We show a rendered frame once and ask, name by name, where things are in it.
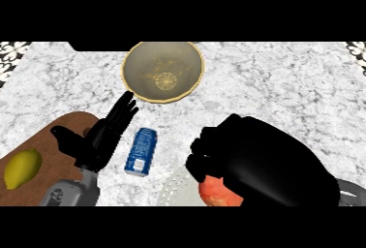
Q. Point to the orange squash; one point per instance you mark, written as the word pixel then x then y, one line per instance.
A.
pixel 219 193

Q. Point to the black appliance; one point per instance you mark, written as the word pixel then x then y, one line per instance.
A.
pixel 103 46

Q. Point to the grey bowl with gold rim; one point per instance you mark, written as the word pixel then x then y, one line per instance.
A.
pixel 163 71

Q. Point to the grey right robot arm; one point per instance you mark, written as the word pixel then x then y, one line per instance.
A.
pixel 352 193

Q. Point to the blue can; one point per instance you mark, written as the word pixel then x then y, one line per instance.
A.
pixel 143 151

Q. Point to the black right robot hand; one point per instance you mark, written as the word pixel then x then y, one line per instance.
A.
pixel 272 161

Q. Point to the yellow lemon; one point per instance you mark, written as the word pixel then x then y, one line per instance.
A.
pixel 22 168

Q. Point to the brown wooden cutting board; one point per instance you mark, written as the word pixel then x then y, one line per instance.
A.
pixel 44 161

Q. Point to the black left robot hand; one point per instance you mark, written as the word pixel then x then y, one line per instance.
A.
pixel 98 139

